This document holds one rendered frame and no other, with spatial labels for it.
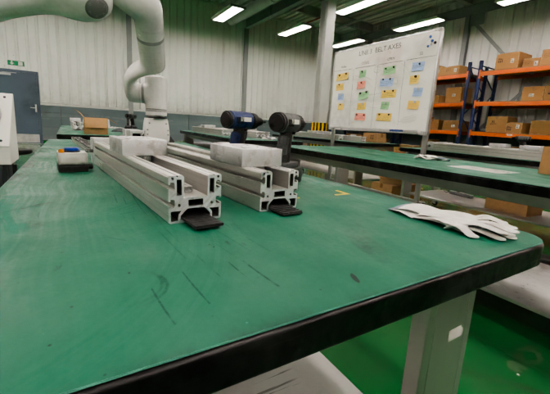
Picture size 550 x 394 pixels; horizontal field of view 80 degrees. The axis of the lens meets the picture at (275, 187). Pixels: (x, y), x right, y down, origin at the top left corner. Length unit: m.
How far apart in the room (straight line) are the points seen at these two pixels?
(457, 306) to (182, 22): 12.88
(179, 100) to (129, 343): 12.51
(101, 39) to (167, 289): 12.26
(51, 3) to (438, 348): 1.24
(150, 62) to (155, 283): 1.01
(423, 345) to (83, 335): 0.58
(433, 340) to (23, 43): 12.33
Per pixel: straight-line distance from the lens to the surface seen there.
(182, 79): 12.84
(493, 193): 1.87
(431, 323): 0.72
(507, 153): 3.86
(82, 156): 1.20
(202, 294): 0.37
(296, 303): 0.36
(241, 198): 0.74
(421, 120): 3.64
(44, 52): 12.44
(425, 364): 0.77
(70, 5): 1.12
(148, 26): 1.23
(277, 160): 0.77
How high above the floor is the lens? 0.96
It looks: 11 degrees down
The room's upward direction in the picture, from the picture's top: 3 degrees clockwise
